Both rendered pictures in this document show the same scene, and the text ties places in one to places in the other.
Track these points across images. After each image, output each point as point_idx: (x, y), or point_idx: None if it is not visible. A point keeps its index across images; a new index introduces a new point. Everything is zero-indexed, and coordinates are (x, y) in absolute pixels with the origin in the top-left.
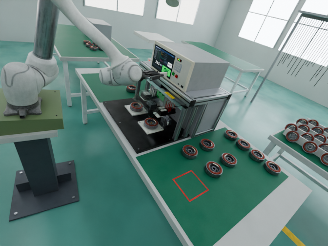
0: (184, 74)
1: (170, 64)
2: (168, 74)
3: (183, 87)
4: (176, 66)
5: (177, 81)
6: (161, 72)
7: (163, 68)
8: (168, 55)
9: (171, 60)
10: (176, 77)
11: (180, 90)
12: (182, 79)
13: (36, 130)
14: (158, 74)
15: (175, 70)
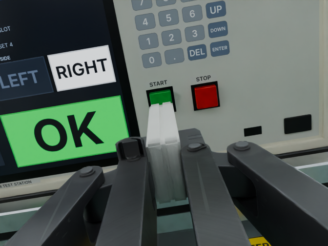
0: (280, 35)
1: (82, 61)
2: (107, 140)
3: (315, 115)
4: (161, 27)
5: (238, 121)
6: (175, 127)
7: (30, 133)
8: (16, 3)
9: (74, 26)
10: (215, 100)
11: (301, 153)
12: (282, 76)
13: None
14: (250, 159)
15: (172, 58)
